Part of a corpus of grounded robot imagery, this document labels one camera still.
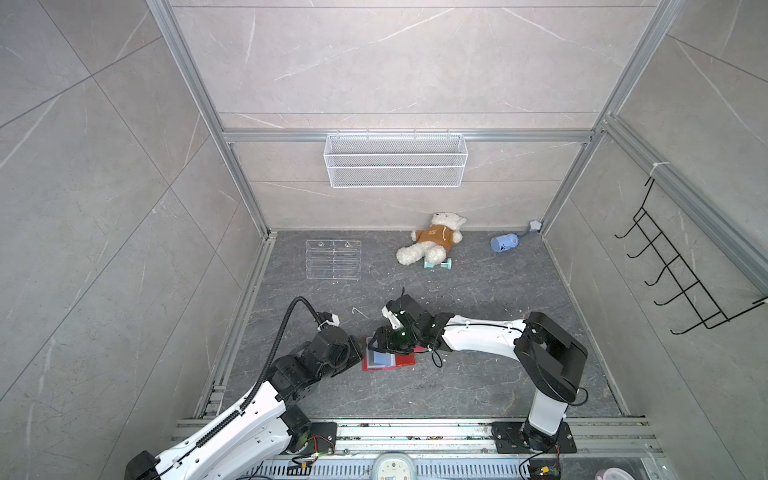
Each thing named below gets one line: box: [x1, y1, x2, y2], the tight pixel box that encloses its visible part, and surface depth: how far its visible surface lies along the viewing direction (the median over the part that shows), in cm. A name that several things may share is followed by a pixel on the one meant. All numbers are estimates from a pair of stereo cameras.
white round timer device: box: [370, 452, 417, 480], surface depth 69 cm
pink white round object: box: [594, 466, 636, 480], surface depth 68 cm
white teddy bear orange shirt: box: [396, 212, 467, 265], surface depth 109 cm
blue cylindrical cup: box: [490, 233, 520, 253], surface depth 113 cm
